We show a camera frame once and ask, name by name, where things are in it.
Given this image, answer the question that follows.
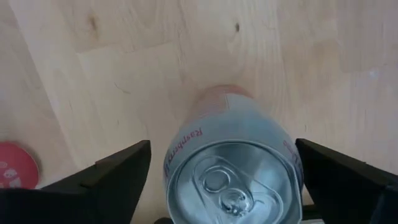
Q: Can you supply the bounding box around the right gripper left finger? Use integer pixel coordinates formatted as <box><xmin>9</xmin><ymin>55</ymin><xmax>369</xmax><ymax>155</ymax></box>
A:
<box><xmin>0</xmin><ymin>139</ymin><xmax>152</xmax><ymax>224</ymax></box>

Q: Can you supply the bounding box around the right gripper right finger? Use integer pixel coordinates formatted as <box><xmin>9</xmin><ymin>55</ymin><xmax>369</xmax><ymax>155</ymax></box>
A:
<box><xmin>295</xmin><ymin>138</ymin><xmax>398</xmax><ymax>224</ymax></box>

